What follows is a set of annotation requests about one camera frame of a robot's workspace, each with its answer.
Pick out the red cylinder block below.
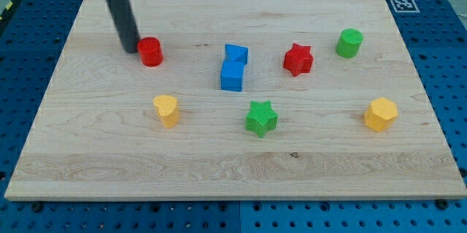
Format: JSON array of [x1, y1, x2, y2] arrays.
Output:
[[137, 37, 163, 67]]

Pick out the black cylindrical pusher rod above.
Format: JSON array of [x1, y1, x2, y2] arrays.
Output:
[[106, 0, 140, 53]]

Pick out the green star block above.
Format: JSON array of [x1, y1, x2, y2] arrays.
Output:
[[245, 101, 278, 138]]

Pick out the white fiducial marker tag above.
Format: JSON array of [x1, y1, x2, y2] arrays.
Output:
[[389, 0, 420, 13]]

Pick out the light wooden board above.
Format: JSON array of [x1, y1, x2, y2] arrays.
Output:
[[5, 0, 466, 201]]

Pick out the blue cube block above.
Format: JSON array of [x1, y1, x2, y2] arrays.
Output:
[[220, 61, 244, 92]]

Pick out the red star block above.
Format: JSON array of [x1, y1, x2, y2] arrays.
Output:
[[283, 43, 314, 77]]

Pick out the blue triangle block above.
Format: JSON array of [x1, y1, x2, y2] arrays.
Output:
[[225, 44, 249, 65]]

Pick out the yellow hexagon block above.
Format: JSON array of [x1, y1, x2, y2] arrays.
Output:
[[363, 97, 398, 132]]

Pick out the green cylinder block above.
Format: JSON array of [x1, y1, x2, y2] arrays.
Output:
[[336, 28, 363, 58]]

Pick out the yellow heart block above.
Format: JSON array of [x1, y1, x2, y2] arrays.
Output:
[[153, 95, 180, 129]]

